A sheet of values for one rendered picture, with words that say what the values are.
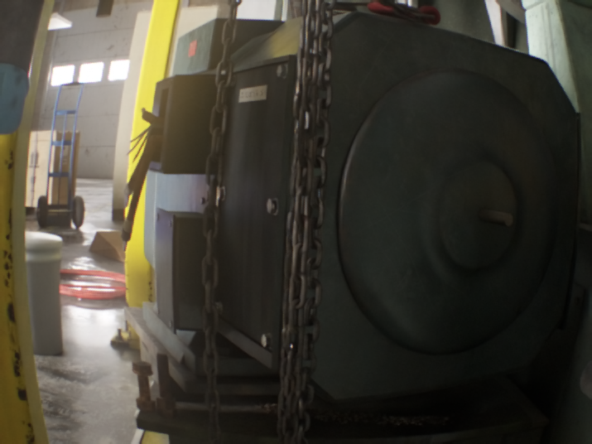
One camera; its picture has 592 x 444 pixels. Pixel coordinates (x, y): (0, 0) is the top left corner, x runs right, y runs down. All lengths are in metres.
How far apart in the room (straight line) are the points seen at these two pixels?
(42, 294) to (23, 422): 1.32
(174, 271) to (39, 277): 1.36
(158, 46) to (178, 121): 1.67
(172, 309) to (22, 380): 0.30
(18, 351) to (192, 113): 0.43
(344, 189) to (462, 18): 1.10
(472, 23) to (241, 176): 1.06
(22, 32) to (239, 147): 0.56
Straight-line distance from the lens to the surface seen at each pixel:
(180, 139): 1.04
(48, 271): 2.40
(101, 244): 4.94
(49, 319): 2.43
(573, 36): 1.42
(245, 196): 0.96
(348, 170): 0.87
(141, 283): 2.72
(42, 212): 6.15
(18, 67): 0.49
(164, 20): 2.72
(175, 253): 1.05
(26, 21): 0.50
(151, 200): 1.50
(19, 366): 1.08
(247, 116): 0.98
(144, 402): 1.16
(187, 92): 1.05
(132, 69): 7.12
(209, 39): 1.22
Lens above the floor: 0.68
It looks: 4 degrees down
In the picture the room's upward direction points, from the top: 3 degrees clockwise
